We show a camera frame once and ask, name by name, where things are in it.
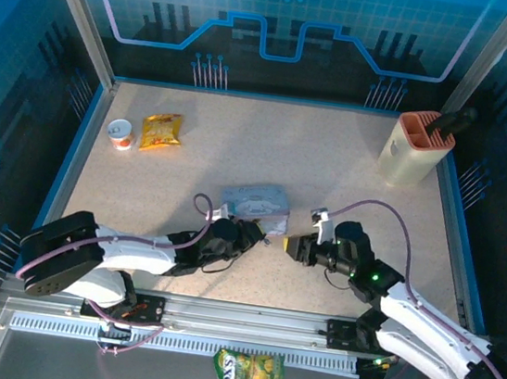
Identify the small black padlock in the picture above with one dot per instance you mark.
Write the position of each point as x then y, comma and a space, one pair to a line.
267, 242

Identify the grey plastic pouch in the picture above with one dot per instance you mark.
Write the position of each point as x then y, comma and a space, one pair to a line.
256, 201

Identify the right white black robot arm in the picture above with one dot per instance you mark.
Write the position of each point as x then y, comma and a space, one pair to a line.
426, 334

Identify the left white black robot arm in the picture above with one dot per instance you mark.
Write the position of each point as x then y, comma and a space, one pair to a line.
133, 251

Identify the beige orange knife holder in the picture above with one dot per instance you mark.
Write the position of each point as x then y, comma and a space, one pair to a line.
406, 163

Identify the yellow snack bag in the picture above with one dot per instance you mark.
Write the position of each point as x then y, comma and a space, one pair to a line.
160, 133

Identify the white orange paper cup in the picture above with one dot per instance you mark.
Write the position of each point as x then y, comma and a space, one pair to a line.
121, 137

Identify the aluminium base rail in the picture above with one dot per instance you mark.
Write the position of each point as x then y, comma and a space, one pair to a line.
245, 321

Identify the right black mount plate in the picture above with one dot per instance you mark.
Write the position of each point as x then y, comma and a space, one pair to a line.
342, 334

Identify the black mount plate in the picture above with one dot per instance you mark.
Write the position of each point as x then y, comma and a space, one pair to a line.
149, 309
342, 334

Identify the left black mount plate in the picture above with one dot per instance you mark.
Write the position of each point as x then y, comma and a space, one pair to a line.
149, 309

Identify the right aluminium frame post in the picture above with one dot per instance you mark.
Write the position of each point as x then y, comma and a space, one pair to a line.
491, 52

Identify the aluminium frame post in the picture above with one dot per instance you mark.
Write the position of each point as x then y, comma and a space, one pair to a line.
78, 12
491, 52

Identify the left aluminium frame post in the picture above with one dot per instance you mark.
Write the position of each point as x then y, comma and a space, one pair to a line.
78, 12

